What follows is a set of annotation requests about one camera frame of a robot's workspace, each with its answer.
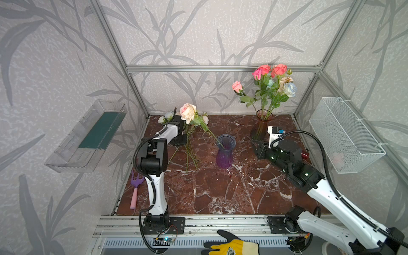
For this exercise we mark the white artificial rose bunch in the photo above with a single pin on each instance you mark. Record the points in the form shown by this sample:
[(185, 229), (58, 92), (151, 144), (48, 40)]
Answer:
[(191, 155)]

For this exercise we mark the large cream pink rose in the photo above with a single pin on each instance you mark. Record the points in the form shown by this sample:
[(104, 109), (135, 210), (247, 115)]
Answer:
[(193, 120)]

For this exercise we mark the peach cream artificial flower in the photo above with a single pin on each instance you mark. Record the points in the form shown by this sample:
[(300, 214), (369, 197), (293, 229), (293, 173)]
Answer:
[(285, 79)]

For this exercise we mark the clear plastic wall shelf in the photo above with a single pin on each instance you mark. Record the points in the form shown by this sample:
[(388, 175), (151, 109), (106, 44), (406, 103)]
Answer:
[(85, 145)]

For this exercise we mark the red pink artificial rose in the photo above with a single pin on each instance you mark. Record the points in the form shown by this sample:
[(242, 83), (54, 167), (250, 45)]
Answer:
[(277, 72)]

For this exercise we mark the purple glass vase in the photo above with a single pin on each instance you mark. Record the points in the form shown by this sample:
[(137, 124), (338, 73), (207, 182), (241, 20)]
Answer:
[(226, 145)]

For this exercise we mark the yellow black work glove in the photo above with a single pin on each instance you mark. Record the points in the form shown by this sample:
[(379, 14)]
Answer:
[(232, 246)]

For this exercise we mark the roll of white tape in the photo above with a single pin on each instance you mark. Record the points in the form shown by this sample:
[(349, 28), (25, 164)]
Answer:
[(330, 249)]

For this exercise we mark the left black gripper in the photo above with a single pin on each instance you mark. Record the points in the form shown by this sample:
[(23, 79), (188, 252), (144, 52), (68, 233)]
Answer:
[(180, 135)]

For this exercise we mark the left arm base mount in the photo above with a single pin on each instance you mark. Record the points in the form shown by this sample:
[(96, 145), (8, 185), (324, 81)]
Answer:
[(171, 225)]

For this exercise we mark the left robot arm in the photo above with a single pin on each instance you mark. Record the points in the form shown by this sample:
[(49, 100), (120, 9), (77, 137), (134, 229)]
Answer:
[(151, 161)]

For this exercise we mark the magenta artificial rose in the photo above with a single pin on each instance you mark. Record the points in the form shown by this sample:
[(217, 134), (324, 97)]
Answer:
[(255, 76)]

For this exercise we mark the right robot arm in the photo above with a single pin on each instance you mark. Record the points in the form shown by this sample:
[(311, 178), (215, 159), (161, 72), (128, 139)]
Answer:
[(361, 235)]

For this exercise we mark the dark red glass vase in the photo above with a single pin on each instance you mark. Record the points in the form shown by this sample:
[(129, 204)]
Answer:
[(259, 131)]

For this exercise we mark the light pink artificial rose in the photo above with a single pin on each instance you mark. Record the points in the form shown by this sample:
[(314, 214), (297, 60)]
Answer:
[(243, 97)]

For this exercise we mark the purple pink garden fork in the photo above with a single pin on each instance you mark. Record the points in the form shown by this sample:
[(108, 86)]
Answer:
[(136, 181)]

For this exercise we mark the green circuit board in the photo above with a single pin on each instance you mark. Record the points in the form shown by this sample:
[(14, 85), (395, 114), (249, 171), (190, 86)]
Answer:
[(165, 241)]

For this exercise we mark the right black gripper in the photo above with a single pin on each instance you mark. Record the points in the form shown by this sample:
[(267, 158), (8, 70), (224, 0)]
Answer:
[(260, 150)]

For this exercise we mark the white wire mesh basket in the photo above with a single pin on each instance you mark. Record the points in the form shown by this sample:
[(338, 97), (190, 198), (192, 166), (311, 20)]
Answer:
[(348, 143)]

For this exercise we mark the white blue artificial rose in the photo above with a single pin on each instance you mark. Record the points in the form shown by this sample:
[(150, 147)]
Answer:
[(282, 94)]

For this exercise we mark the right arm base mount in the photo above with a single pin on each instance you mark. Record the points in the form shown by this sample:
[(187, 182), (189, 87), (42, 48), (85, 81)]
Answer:
[(276, 224)]

